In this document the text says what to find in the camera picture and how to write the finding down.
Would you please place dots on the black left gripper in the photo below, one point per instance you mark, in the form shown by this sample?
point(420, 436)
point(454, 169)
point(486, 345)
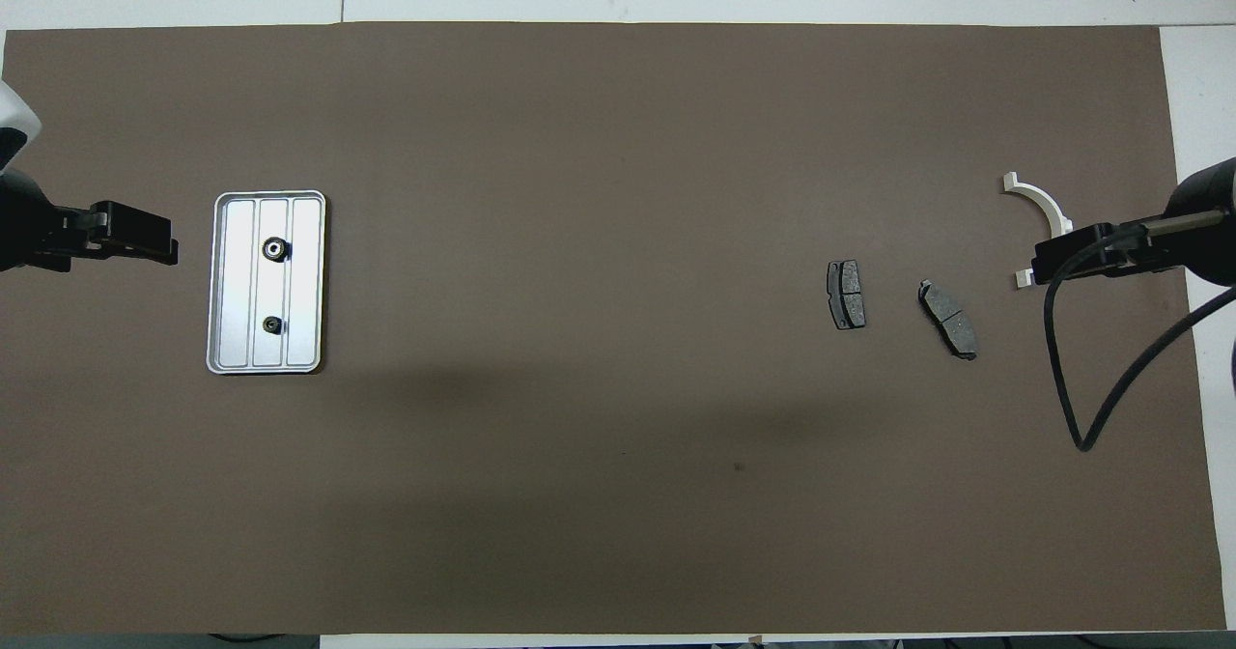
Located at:
point(29, 229)

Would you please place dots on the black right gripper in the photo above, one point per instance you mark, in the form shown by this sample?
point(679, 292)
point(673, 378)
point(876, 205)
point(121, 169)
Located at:
point(1207, 224)

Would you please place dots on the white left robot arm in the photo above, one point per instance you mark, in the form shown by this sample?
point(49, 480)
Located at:
point(12, 113)

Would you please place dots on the silver metal tray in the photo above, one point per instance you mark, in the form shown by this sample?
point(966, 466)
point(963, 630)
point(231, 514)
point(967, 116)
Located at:
point(304, 282)

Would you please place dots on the long curved brake pad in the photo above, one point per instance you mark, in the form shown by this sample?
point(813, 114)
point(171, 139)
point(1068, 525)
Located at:
point(948, 319)

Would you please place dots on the short rectangular brake pad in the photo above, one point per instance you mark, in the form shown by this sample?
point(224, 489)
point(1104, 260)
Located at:
point(847, 295)

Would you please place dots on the brown table mat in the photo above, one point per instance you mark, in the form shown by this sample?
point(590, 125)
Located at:
point(579, 340)

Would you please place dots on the white curved plastic bracket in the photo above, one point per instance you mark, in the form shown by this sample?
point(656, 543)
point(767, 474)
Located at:
point(1038, 195)

